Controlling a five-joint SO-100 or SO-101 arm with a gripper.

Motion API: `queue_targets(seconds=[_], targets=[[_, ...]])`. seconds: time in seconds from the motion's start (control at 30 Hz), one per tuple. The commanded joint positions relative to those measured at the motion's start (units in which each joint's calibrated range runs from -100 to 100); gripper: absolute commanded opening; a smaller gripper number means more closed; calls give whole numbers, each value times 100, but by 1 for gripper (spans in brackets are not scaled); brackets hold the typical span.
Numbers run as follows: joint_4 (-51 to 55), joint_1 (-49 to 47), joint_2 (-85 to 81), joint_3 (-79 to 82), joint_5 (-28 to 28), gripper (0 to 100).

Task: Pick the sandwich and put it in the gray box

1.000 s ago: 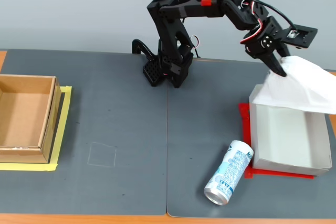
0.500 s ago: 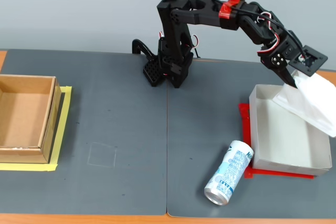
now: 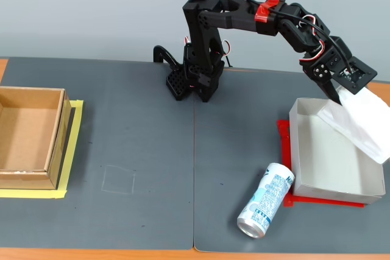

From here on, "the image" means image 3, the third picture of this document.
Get yellow tape frame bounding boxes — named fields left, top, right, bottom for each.
left=0, top=99, right=85, bottom=200

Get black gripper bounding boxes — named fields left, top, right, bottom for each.
left=299, top=37, right=352, bottom=106

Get red plastic frame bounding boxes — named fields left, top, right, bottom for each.
left=276, top=119, right=366, bottom=209

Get red tape band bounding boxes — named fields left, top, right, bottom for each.
left=255, top=0, right=286, bottom=24

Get white blue drink can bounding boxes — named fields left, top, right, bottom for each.
left=236, top=162, right=296, bottom=239

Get black perforated base mount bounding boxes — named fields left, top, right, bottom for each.
left=165, top=64, right=196, bottom=102

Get brown cardboard box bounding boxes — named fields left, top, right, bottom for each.
left=0, top=86, right=67, bottom=191

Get gray paper box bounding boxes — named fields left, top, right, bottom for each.
left=288, top=97, right=385, bottom=206

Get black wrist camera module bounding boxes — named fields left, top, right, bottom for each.
left=333, top=55, right=379, bottom=96

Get black table clamp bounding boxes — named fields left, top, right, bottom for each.
left=152, top=45, right=179, bottom=68

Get white packaged sandwich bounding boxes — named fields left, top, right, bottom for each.
left=316, top=86, right=390, bottom=165

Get dark gray table mat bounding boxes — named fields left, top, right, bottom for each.
left=0, top=57, right=196, bottom=250
left=193, top=68, right=390, bottom=255

